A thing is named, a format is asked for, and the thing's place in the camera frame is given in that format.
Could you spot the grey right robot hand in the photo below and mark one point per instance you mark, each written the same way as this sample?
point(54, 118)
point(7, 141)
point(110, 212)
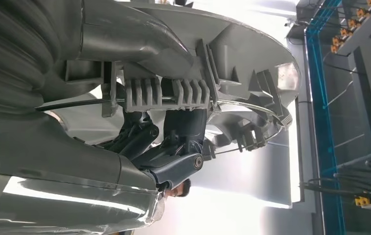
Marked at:
point(42, 181)

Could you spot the person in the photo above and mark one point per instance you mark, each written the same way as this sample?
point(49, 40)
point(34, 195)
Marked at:
point(180, 189)

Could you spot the yellow fitting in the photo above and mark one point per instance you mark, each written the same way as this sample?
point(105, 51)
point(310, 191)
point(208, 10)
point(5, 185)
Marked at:
point(362, 201)

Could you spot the blue-framed glass enclosure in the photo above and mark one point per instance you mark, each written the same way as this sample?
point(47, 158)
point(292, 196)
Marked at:
point(320, 97)

